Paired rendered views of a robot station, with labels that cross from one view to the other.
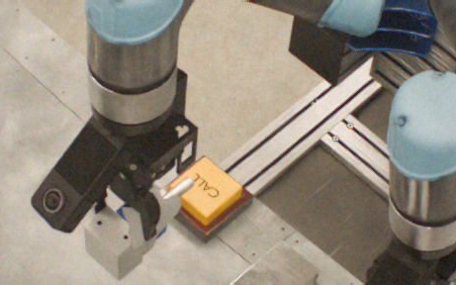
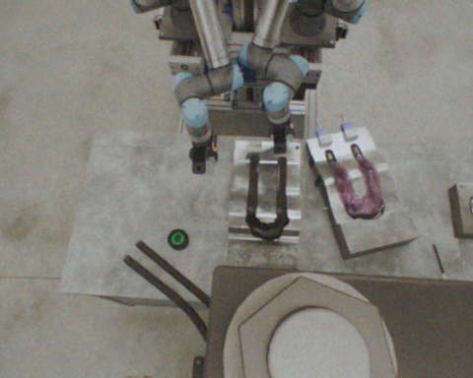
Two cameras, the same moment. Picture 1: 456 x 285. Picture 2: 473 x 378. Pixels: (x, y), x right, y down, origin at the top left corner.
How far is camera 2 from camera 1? 0.54 m
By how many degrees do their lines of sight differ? 20
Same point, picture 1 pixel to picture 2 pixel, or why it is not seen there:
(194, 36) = (134, 102)
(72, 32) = (98, 125)
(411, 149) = (275, 105)
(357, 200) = (218, 116)
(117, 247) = (209, 168)
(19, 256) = (178, 190)
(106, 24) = (196, 124)
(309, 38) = not seen: hidden behind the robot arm
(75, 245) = (188, 176)
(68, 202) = (202, 165)
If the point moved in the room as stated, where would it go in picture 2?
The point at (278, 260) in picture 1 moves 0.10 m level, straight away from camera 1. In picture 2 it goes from (238, 145) to (228, 126)
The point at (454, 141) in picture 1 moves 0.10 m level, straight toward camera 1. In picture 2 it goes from (284, 97) to (294, 126)
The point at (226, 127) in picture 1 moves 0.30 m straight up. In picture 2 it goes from (164, 121) to (154, 94)
